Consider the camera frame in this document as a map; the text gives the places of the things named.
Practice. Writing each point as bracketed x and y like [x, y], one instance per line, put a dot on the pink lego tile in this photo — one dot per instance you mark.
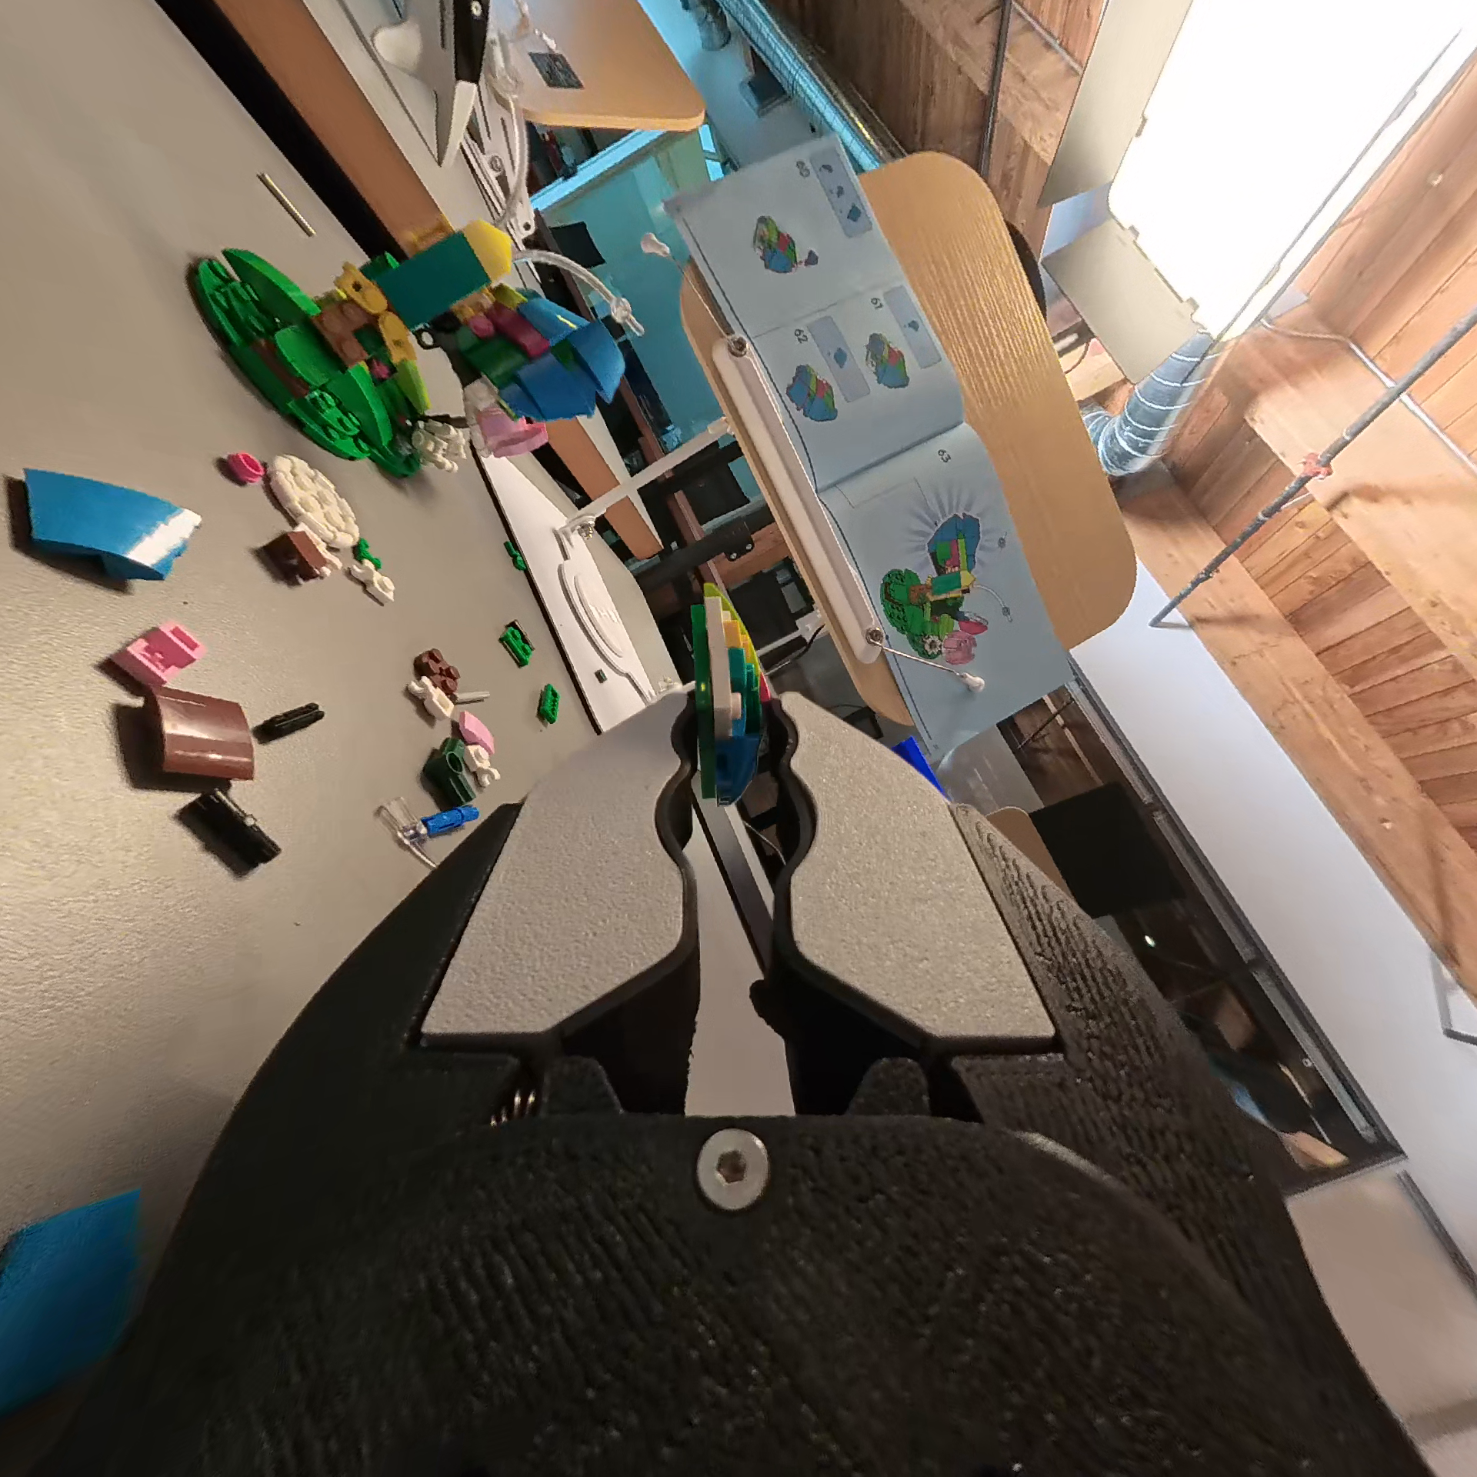
[474, 730]

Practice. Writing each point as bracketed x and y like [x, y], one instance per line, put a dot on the black metal rod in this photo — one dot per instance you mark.
[1325, 461]

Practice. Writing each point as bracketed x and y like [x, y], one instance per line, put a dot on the white round lego plate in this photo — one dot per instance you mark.
[309, 498]

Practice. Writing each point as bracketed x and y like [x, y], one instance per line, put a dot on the clear lego piece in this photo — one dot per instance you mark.
[402, 829]

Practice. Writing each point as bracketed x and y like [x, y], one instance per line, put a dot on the dark green lego piece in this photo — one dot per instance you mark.
[450, 771]

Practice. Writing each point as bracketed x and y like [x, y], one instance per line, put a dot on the white page holder bar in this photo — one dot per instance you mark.
[796, 496]

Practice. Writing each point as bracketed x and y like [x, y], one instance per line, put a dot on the wooden book stand board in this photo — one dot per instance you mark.
[1014, 403]

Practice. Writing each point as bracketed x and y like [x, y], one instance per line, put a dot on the white small lego piece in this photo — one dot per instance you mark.
[371, 581]
[481, 764]
[429, 697]

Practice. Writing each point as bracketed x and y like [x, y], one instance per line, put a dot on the small colourful lego assembly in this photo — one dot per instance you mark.
[724, 693]

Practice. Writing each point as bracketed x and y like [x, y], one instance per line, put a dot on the open lego instruction booklet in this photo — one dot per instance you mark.
[877, 380]

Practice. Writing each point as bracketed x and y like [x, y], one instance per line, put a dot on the large colourful lego model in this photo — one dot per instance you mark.
[346, 347]

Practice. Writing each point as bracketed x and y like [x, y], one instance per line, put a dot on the pink lego plate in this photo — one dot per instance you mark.
[154, 656]

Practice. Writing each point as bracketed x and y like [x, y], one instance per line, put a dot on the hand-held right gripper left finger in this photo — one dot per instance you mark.
[564, 924]

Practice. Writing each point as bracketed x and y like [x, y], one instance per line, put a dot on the blue curved lego slope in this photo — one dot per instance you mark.
[103, 519]
[63, 1303]

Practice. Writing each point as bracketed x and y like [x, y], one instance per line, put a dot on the green square lego plate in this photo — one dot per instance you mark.
[515, 642]

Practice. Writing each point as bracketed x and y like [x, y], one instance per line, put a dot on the pink round lego stud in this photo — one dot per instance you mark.
[242, 468]

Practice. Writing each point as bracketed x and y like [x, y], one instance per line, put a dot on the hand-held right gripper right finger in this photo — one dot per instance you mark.
[910, 924]

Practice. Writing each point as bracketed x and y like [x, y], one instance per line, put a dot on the silver flexible duct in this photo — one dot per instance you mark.
[1148, 403]

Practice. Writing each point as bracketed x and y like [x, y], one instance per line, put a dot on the blue lego pin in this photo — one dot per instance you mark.
[450, 820]

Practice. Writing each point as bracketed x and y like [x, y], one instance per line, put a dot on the black lego connector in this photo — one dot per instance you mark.
[230, 827]

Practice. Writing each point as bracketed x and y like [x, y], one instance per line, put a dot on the bright light panel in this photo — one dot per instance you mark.
[1269, 150]

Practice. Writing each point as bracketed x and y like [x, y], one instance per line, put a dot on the wooden background table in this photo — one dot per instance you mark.
[612, 69]

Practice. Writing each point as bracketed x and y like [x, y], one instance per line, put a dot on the brown lego brick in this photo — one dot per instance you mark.
[293, 556]

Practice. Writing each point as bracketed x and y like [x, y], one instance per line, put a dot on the brown round lego piece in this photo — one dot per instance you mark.
[436, 667]

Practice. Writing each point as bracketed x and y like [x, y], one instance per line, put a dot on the black lego pin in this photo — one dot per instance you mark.
[288, 723]

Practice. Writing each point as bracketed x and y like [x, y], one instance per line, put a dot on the brown curved lego slope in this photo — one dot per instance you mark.
[202, 734]

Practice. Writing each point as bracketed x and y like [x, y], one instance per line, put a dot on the small brass strip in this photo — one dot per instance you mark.
[284, 204]

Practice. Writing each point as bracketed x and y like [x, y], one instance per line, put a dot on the white stand base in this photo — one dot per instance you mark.
[612, 623]

